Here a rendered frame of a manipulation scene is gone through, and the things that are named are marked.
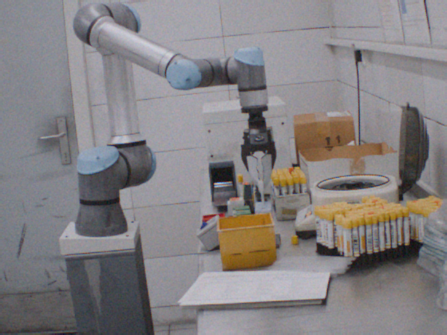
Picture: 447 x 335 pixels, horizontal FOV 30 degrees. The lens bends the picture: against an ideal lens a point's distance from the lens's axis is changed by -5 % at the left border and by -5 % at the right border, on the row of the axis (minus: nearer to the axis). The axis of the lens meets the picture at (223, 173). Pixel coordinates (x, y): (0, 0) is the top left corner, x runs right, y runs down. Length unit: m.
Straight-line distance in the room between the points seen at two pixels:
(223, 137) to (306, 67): 1.39
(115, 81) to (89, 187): 0.32
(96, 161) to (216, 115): 0.60
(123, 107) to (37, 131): 1.73
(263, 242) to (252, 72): 0.45
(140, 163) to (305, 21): 1.85
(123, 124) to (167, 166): 1.72
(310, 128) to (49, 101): 1.44
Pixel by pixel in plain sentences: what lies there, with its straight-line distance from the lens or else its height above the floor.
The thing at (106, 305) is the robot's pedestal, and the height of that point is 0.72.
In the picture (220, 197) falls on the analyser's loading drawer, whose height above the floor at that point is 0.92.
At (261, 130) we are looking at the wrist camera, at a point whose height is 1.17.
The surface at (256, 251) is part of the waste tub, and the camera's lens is 2.01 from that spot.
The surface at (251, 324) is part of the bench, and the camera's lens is 1.65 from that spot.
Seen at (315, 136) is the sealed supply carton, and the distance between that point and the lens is 3.19.
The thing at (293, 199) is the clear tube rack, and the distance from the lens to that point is 2.45.
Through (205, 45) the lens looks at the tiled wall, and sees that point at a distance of 4.08.
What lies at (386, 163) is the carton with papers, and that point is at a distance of 2.57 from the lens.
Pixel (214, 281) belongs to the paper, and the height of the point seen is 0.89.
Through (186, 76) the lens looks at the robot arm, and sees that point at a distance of 2.10.
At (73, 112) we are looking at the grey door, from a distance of 4.10.
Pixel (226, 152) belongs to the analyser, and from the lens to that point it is 2.80.
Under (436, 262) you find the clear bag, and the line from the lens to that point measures 1.84.
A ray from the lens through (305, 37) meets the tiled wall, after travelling 4.11.
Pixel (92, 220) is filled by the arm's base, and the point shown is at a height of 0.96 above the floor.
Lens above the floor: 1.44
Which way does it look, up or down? 10 degrees down
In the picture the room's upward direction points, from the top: 6 degrees counter-clockwise
